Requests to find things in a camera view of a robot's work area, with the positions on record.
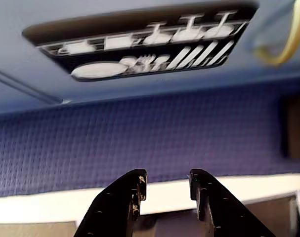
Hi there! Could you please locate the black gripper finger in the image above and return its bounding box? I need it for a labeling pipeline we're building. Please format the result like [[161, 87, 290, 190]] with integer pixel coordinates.
[[189, 168, 276, 237], [74, 169, 148, 237]]

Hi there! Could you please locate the brown board with black edge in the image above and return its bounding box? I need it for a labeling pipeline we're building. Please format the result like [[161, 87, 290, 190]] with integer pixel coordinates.
[[280, 95, 300, 159]]

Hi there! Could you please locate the light blue toy kitchen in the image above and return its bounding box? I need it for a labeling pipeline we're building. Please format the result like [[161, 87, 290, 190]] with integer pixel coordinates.
[[0, 0, 300, 117]]

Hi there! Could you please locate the black dishwasher picture sticker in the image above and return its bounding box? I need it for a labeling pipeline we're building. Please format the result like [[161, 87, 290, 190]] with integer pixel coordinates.
[[22, 1, 261, 82]]

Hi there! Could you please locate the gold dishwasher handle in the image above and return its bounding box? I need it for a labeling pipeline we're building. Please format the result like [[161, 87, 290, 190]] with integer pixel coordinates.
[[248, 0, 300, 68]]

